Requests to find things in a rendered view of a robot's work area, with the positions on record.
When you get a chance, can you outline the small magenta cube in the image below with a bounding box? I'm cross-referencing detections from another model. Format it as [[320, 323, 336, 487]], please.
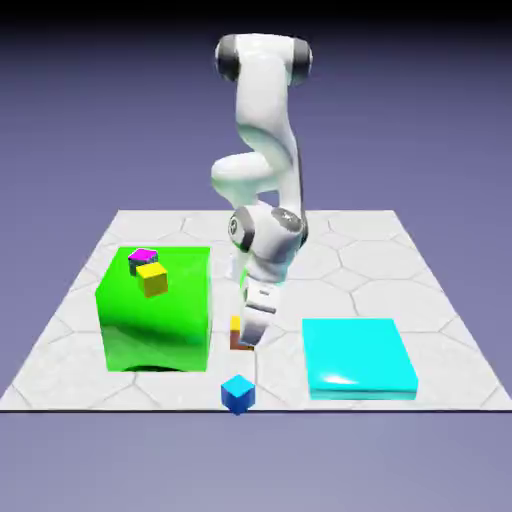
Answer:
[[127, 247, 160, 277]]

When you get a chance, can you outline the small blue cube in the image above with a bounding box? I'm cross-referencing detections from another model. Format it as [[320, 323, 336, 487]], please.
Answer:
[[220, 374, 257, 416]]

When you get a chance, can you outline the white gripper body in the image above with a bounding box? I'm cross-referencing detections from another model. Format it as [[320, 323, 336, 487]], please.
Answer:
[[238, 306, 277, 348]]

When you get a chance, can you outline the large cyan box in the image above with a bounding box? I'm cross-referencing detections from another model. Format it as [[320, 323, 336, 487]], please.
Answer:
[[301, 317, 420, 402]]

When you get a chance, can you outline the small orange cube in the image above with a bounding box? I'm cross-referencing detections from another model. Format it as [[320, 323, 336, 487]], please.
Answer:
[[229, 314, 256, 352]]

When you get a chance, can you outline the large green box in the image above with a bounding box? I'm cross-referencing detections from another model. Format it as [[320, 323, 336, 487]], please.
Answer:
[[94, 245, 212, 374]]

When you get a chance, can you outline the small yellow cube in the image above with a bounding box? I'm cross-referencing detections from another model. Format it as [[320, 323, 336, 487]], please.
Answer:
[[135, 261, 169, 299]]

